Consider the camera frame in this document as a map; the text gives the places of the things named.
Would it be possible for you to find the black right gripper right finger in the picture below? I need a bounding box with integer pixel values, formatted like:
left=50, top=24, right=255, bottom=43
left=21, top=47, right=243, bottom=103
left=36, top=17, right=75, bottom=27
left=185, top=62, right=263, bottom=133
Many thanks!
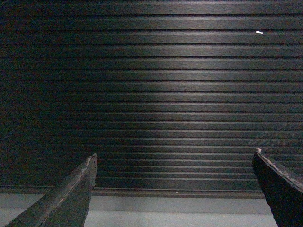
left=252, top=148, right=303, bottom=227

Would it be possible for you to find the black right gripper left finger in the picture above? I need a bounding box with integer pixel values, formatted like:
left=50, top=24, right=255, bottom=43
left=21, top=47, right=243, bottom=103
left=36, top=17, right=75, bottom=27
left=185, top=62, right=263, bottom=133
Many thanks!
left=6, top=153, right=97, bottom=227

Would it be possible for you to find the black slatted checkout counter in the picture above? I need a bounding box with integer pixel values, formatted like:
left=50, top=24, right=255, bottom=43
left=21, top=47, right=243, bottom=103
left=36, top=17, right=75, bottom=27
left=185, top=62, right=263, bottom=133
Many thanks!
left=0, top=0, right=303, bottom=203

